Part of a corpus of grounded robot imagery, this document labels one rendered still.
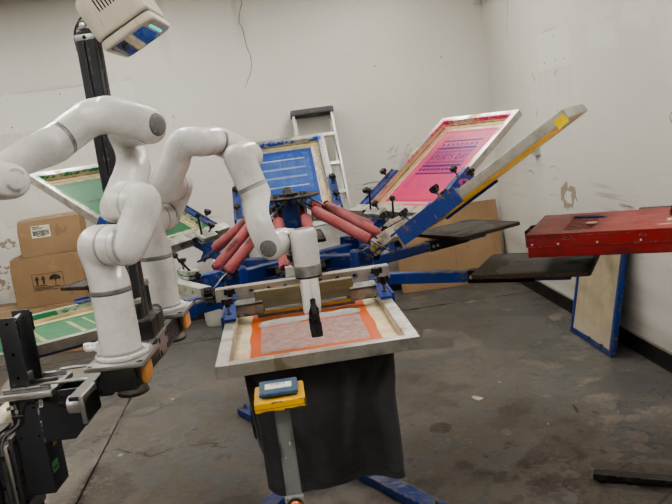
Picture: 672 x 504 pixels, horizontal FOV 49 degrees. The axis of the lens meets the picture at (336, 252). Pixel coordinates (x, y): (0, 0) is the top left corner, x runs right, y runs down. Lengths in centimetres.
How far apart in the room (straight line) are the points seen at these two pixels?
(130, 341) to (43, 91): 534
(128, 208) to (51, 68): 533
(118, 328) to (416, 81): 539
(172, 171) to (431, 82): 498
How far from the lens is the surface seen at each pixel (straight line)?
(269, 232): 199
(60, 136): 172
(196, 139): 206
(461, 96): 697
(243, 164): 204
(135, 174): 182
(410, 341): 213
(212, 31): 681
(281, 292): 267
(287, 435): 198
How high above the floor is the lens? 161
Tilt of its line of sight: 10 degrees down
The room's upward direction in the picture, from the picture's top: 7 degrees counter-clockwise
